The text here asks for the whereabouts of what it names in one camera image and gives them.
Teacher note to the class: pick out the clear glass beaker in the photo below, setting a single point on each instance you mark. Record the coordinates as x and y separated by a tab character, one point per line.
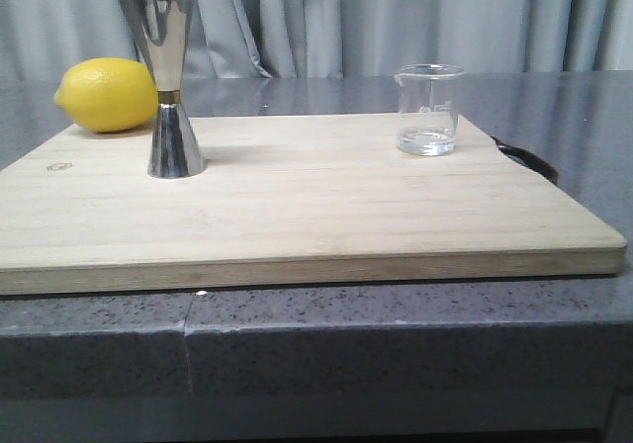
428	108

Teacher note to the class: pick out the steel double jigger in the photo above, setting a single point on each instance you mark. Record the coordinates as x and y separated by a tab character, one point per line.
160	30

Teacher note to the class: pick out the wooden cutting board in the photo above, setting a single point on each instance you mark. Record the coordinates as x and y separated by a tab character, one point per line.
286	200

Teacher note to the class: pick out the grey curtain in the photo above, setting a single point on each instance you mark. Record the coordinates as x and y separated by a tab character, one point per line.
40	39

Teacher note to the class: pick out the yellow lemon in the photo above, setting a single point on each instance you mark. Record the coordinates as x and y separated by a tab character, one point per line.
107	94

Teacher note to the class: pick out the black cutting board handle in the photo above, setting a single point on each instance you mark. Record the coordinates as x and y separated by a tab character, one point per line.
528	159

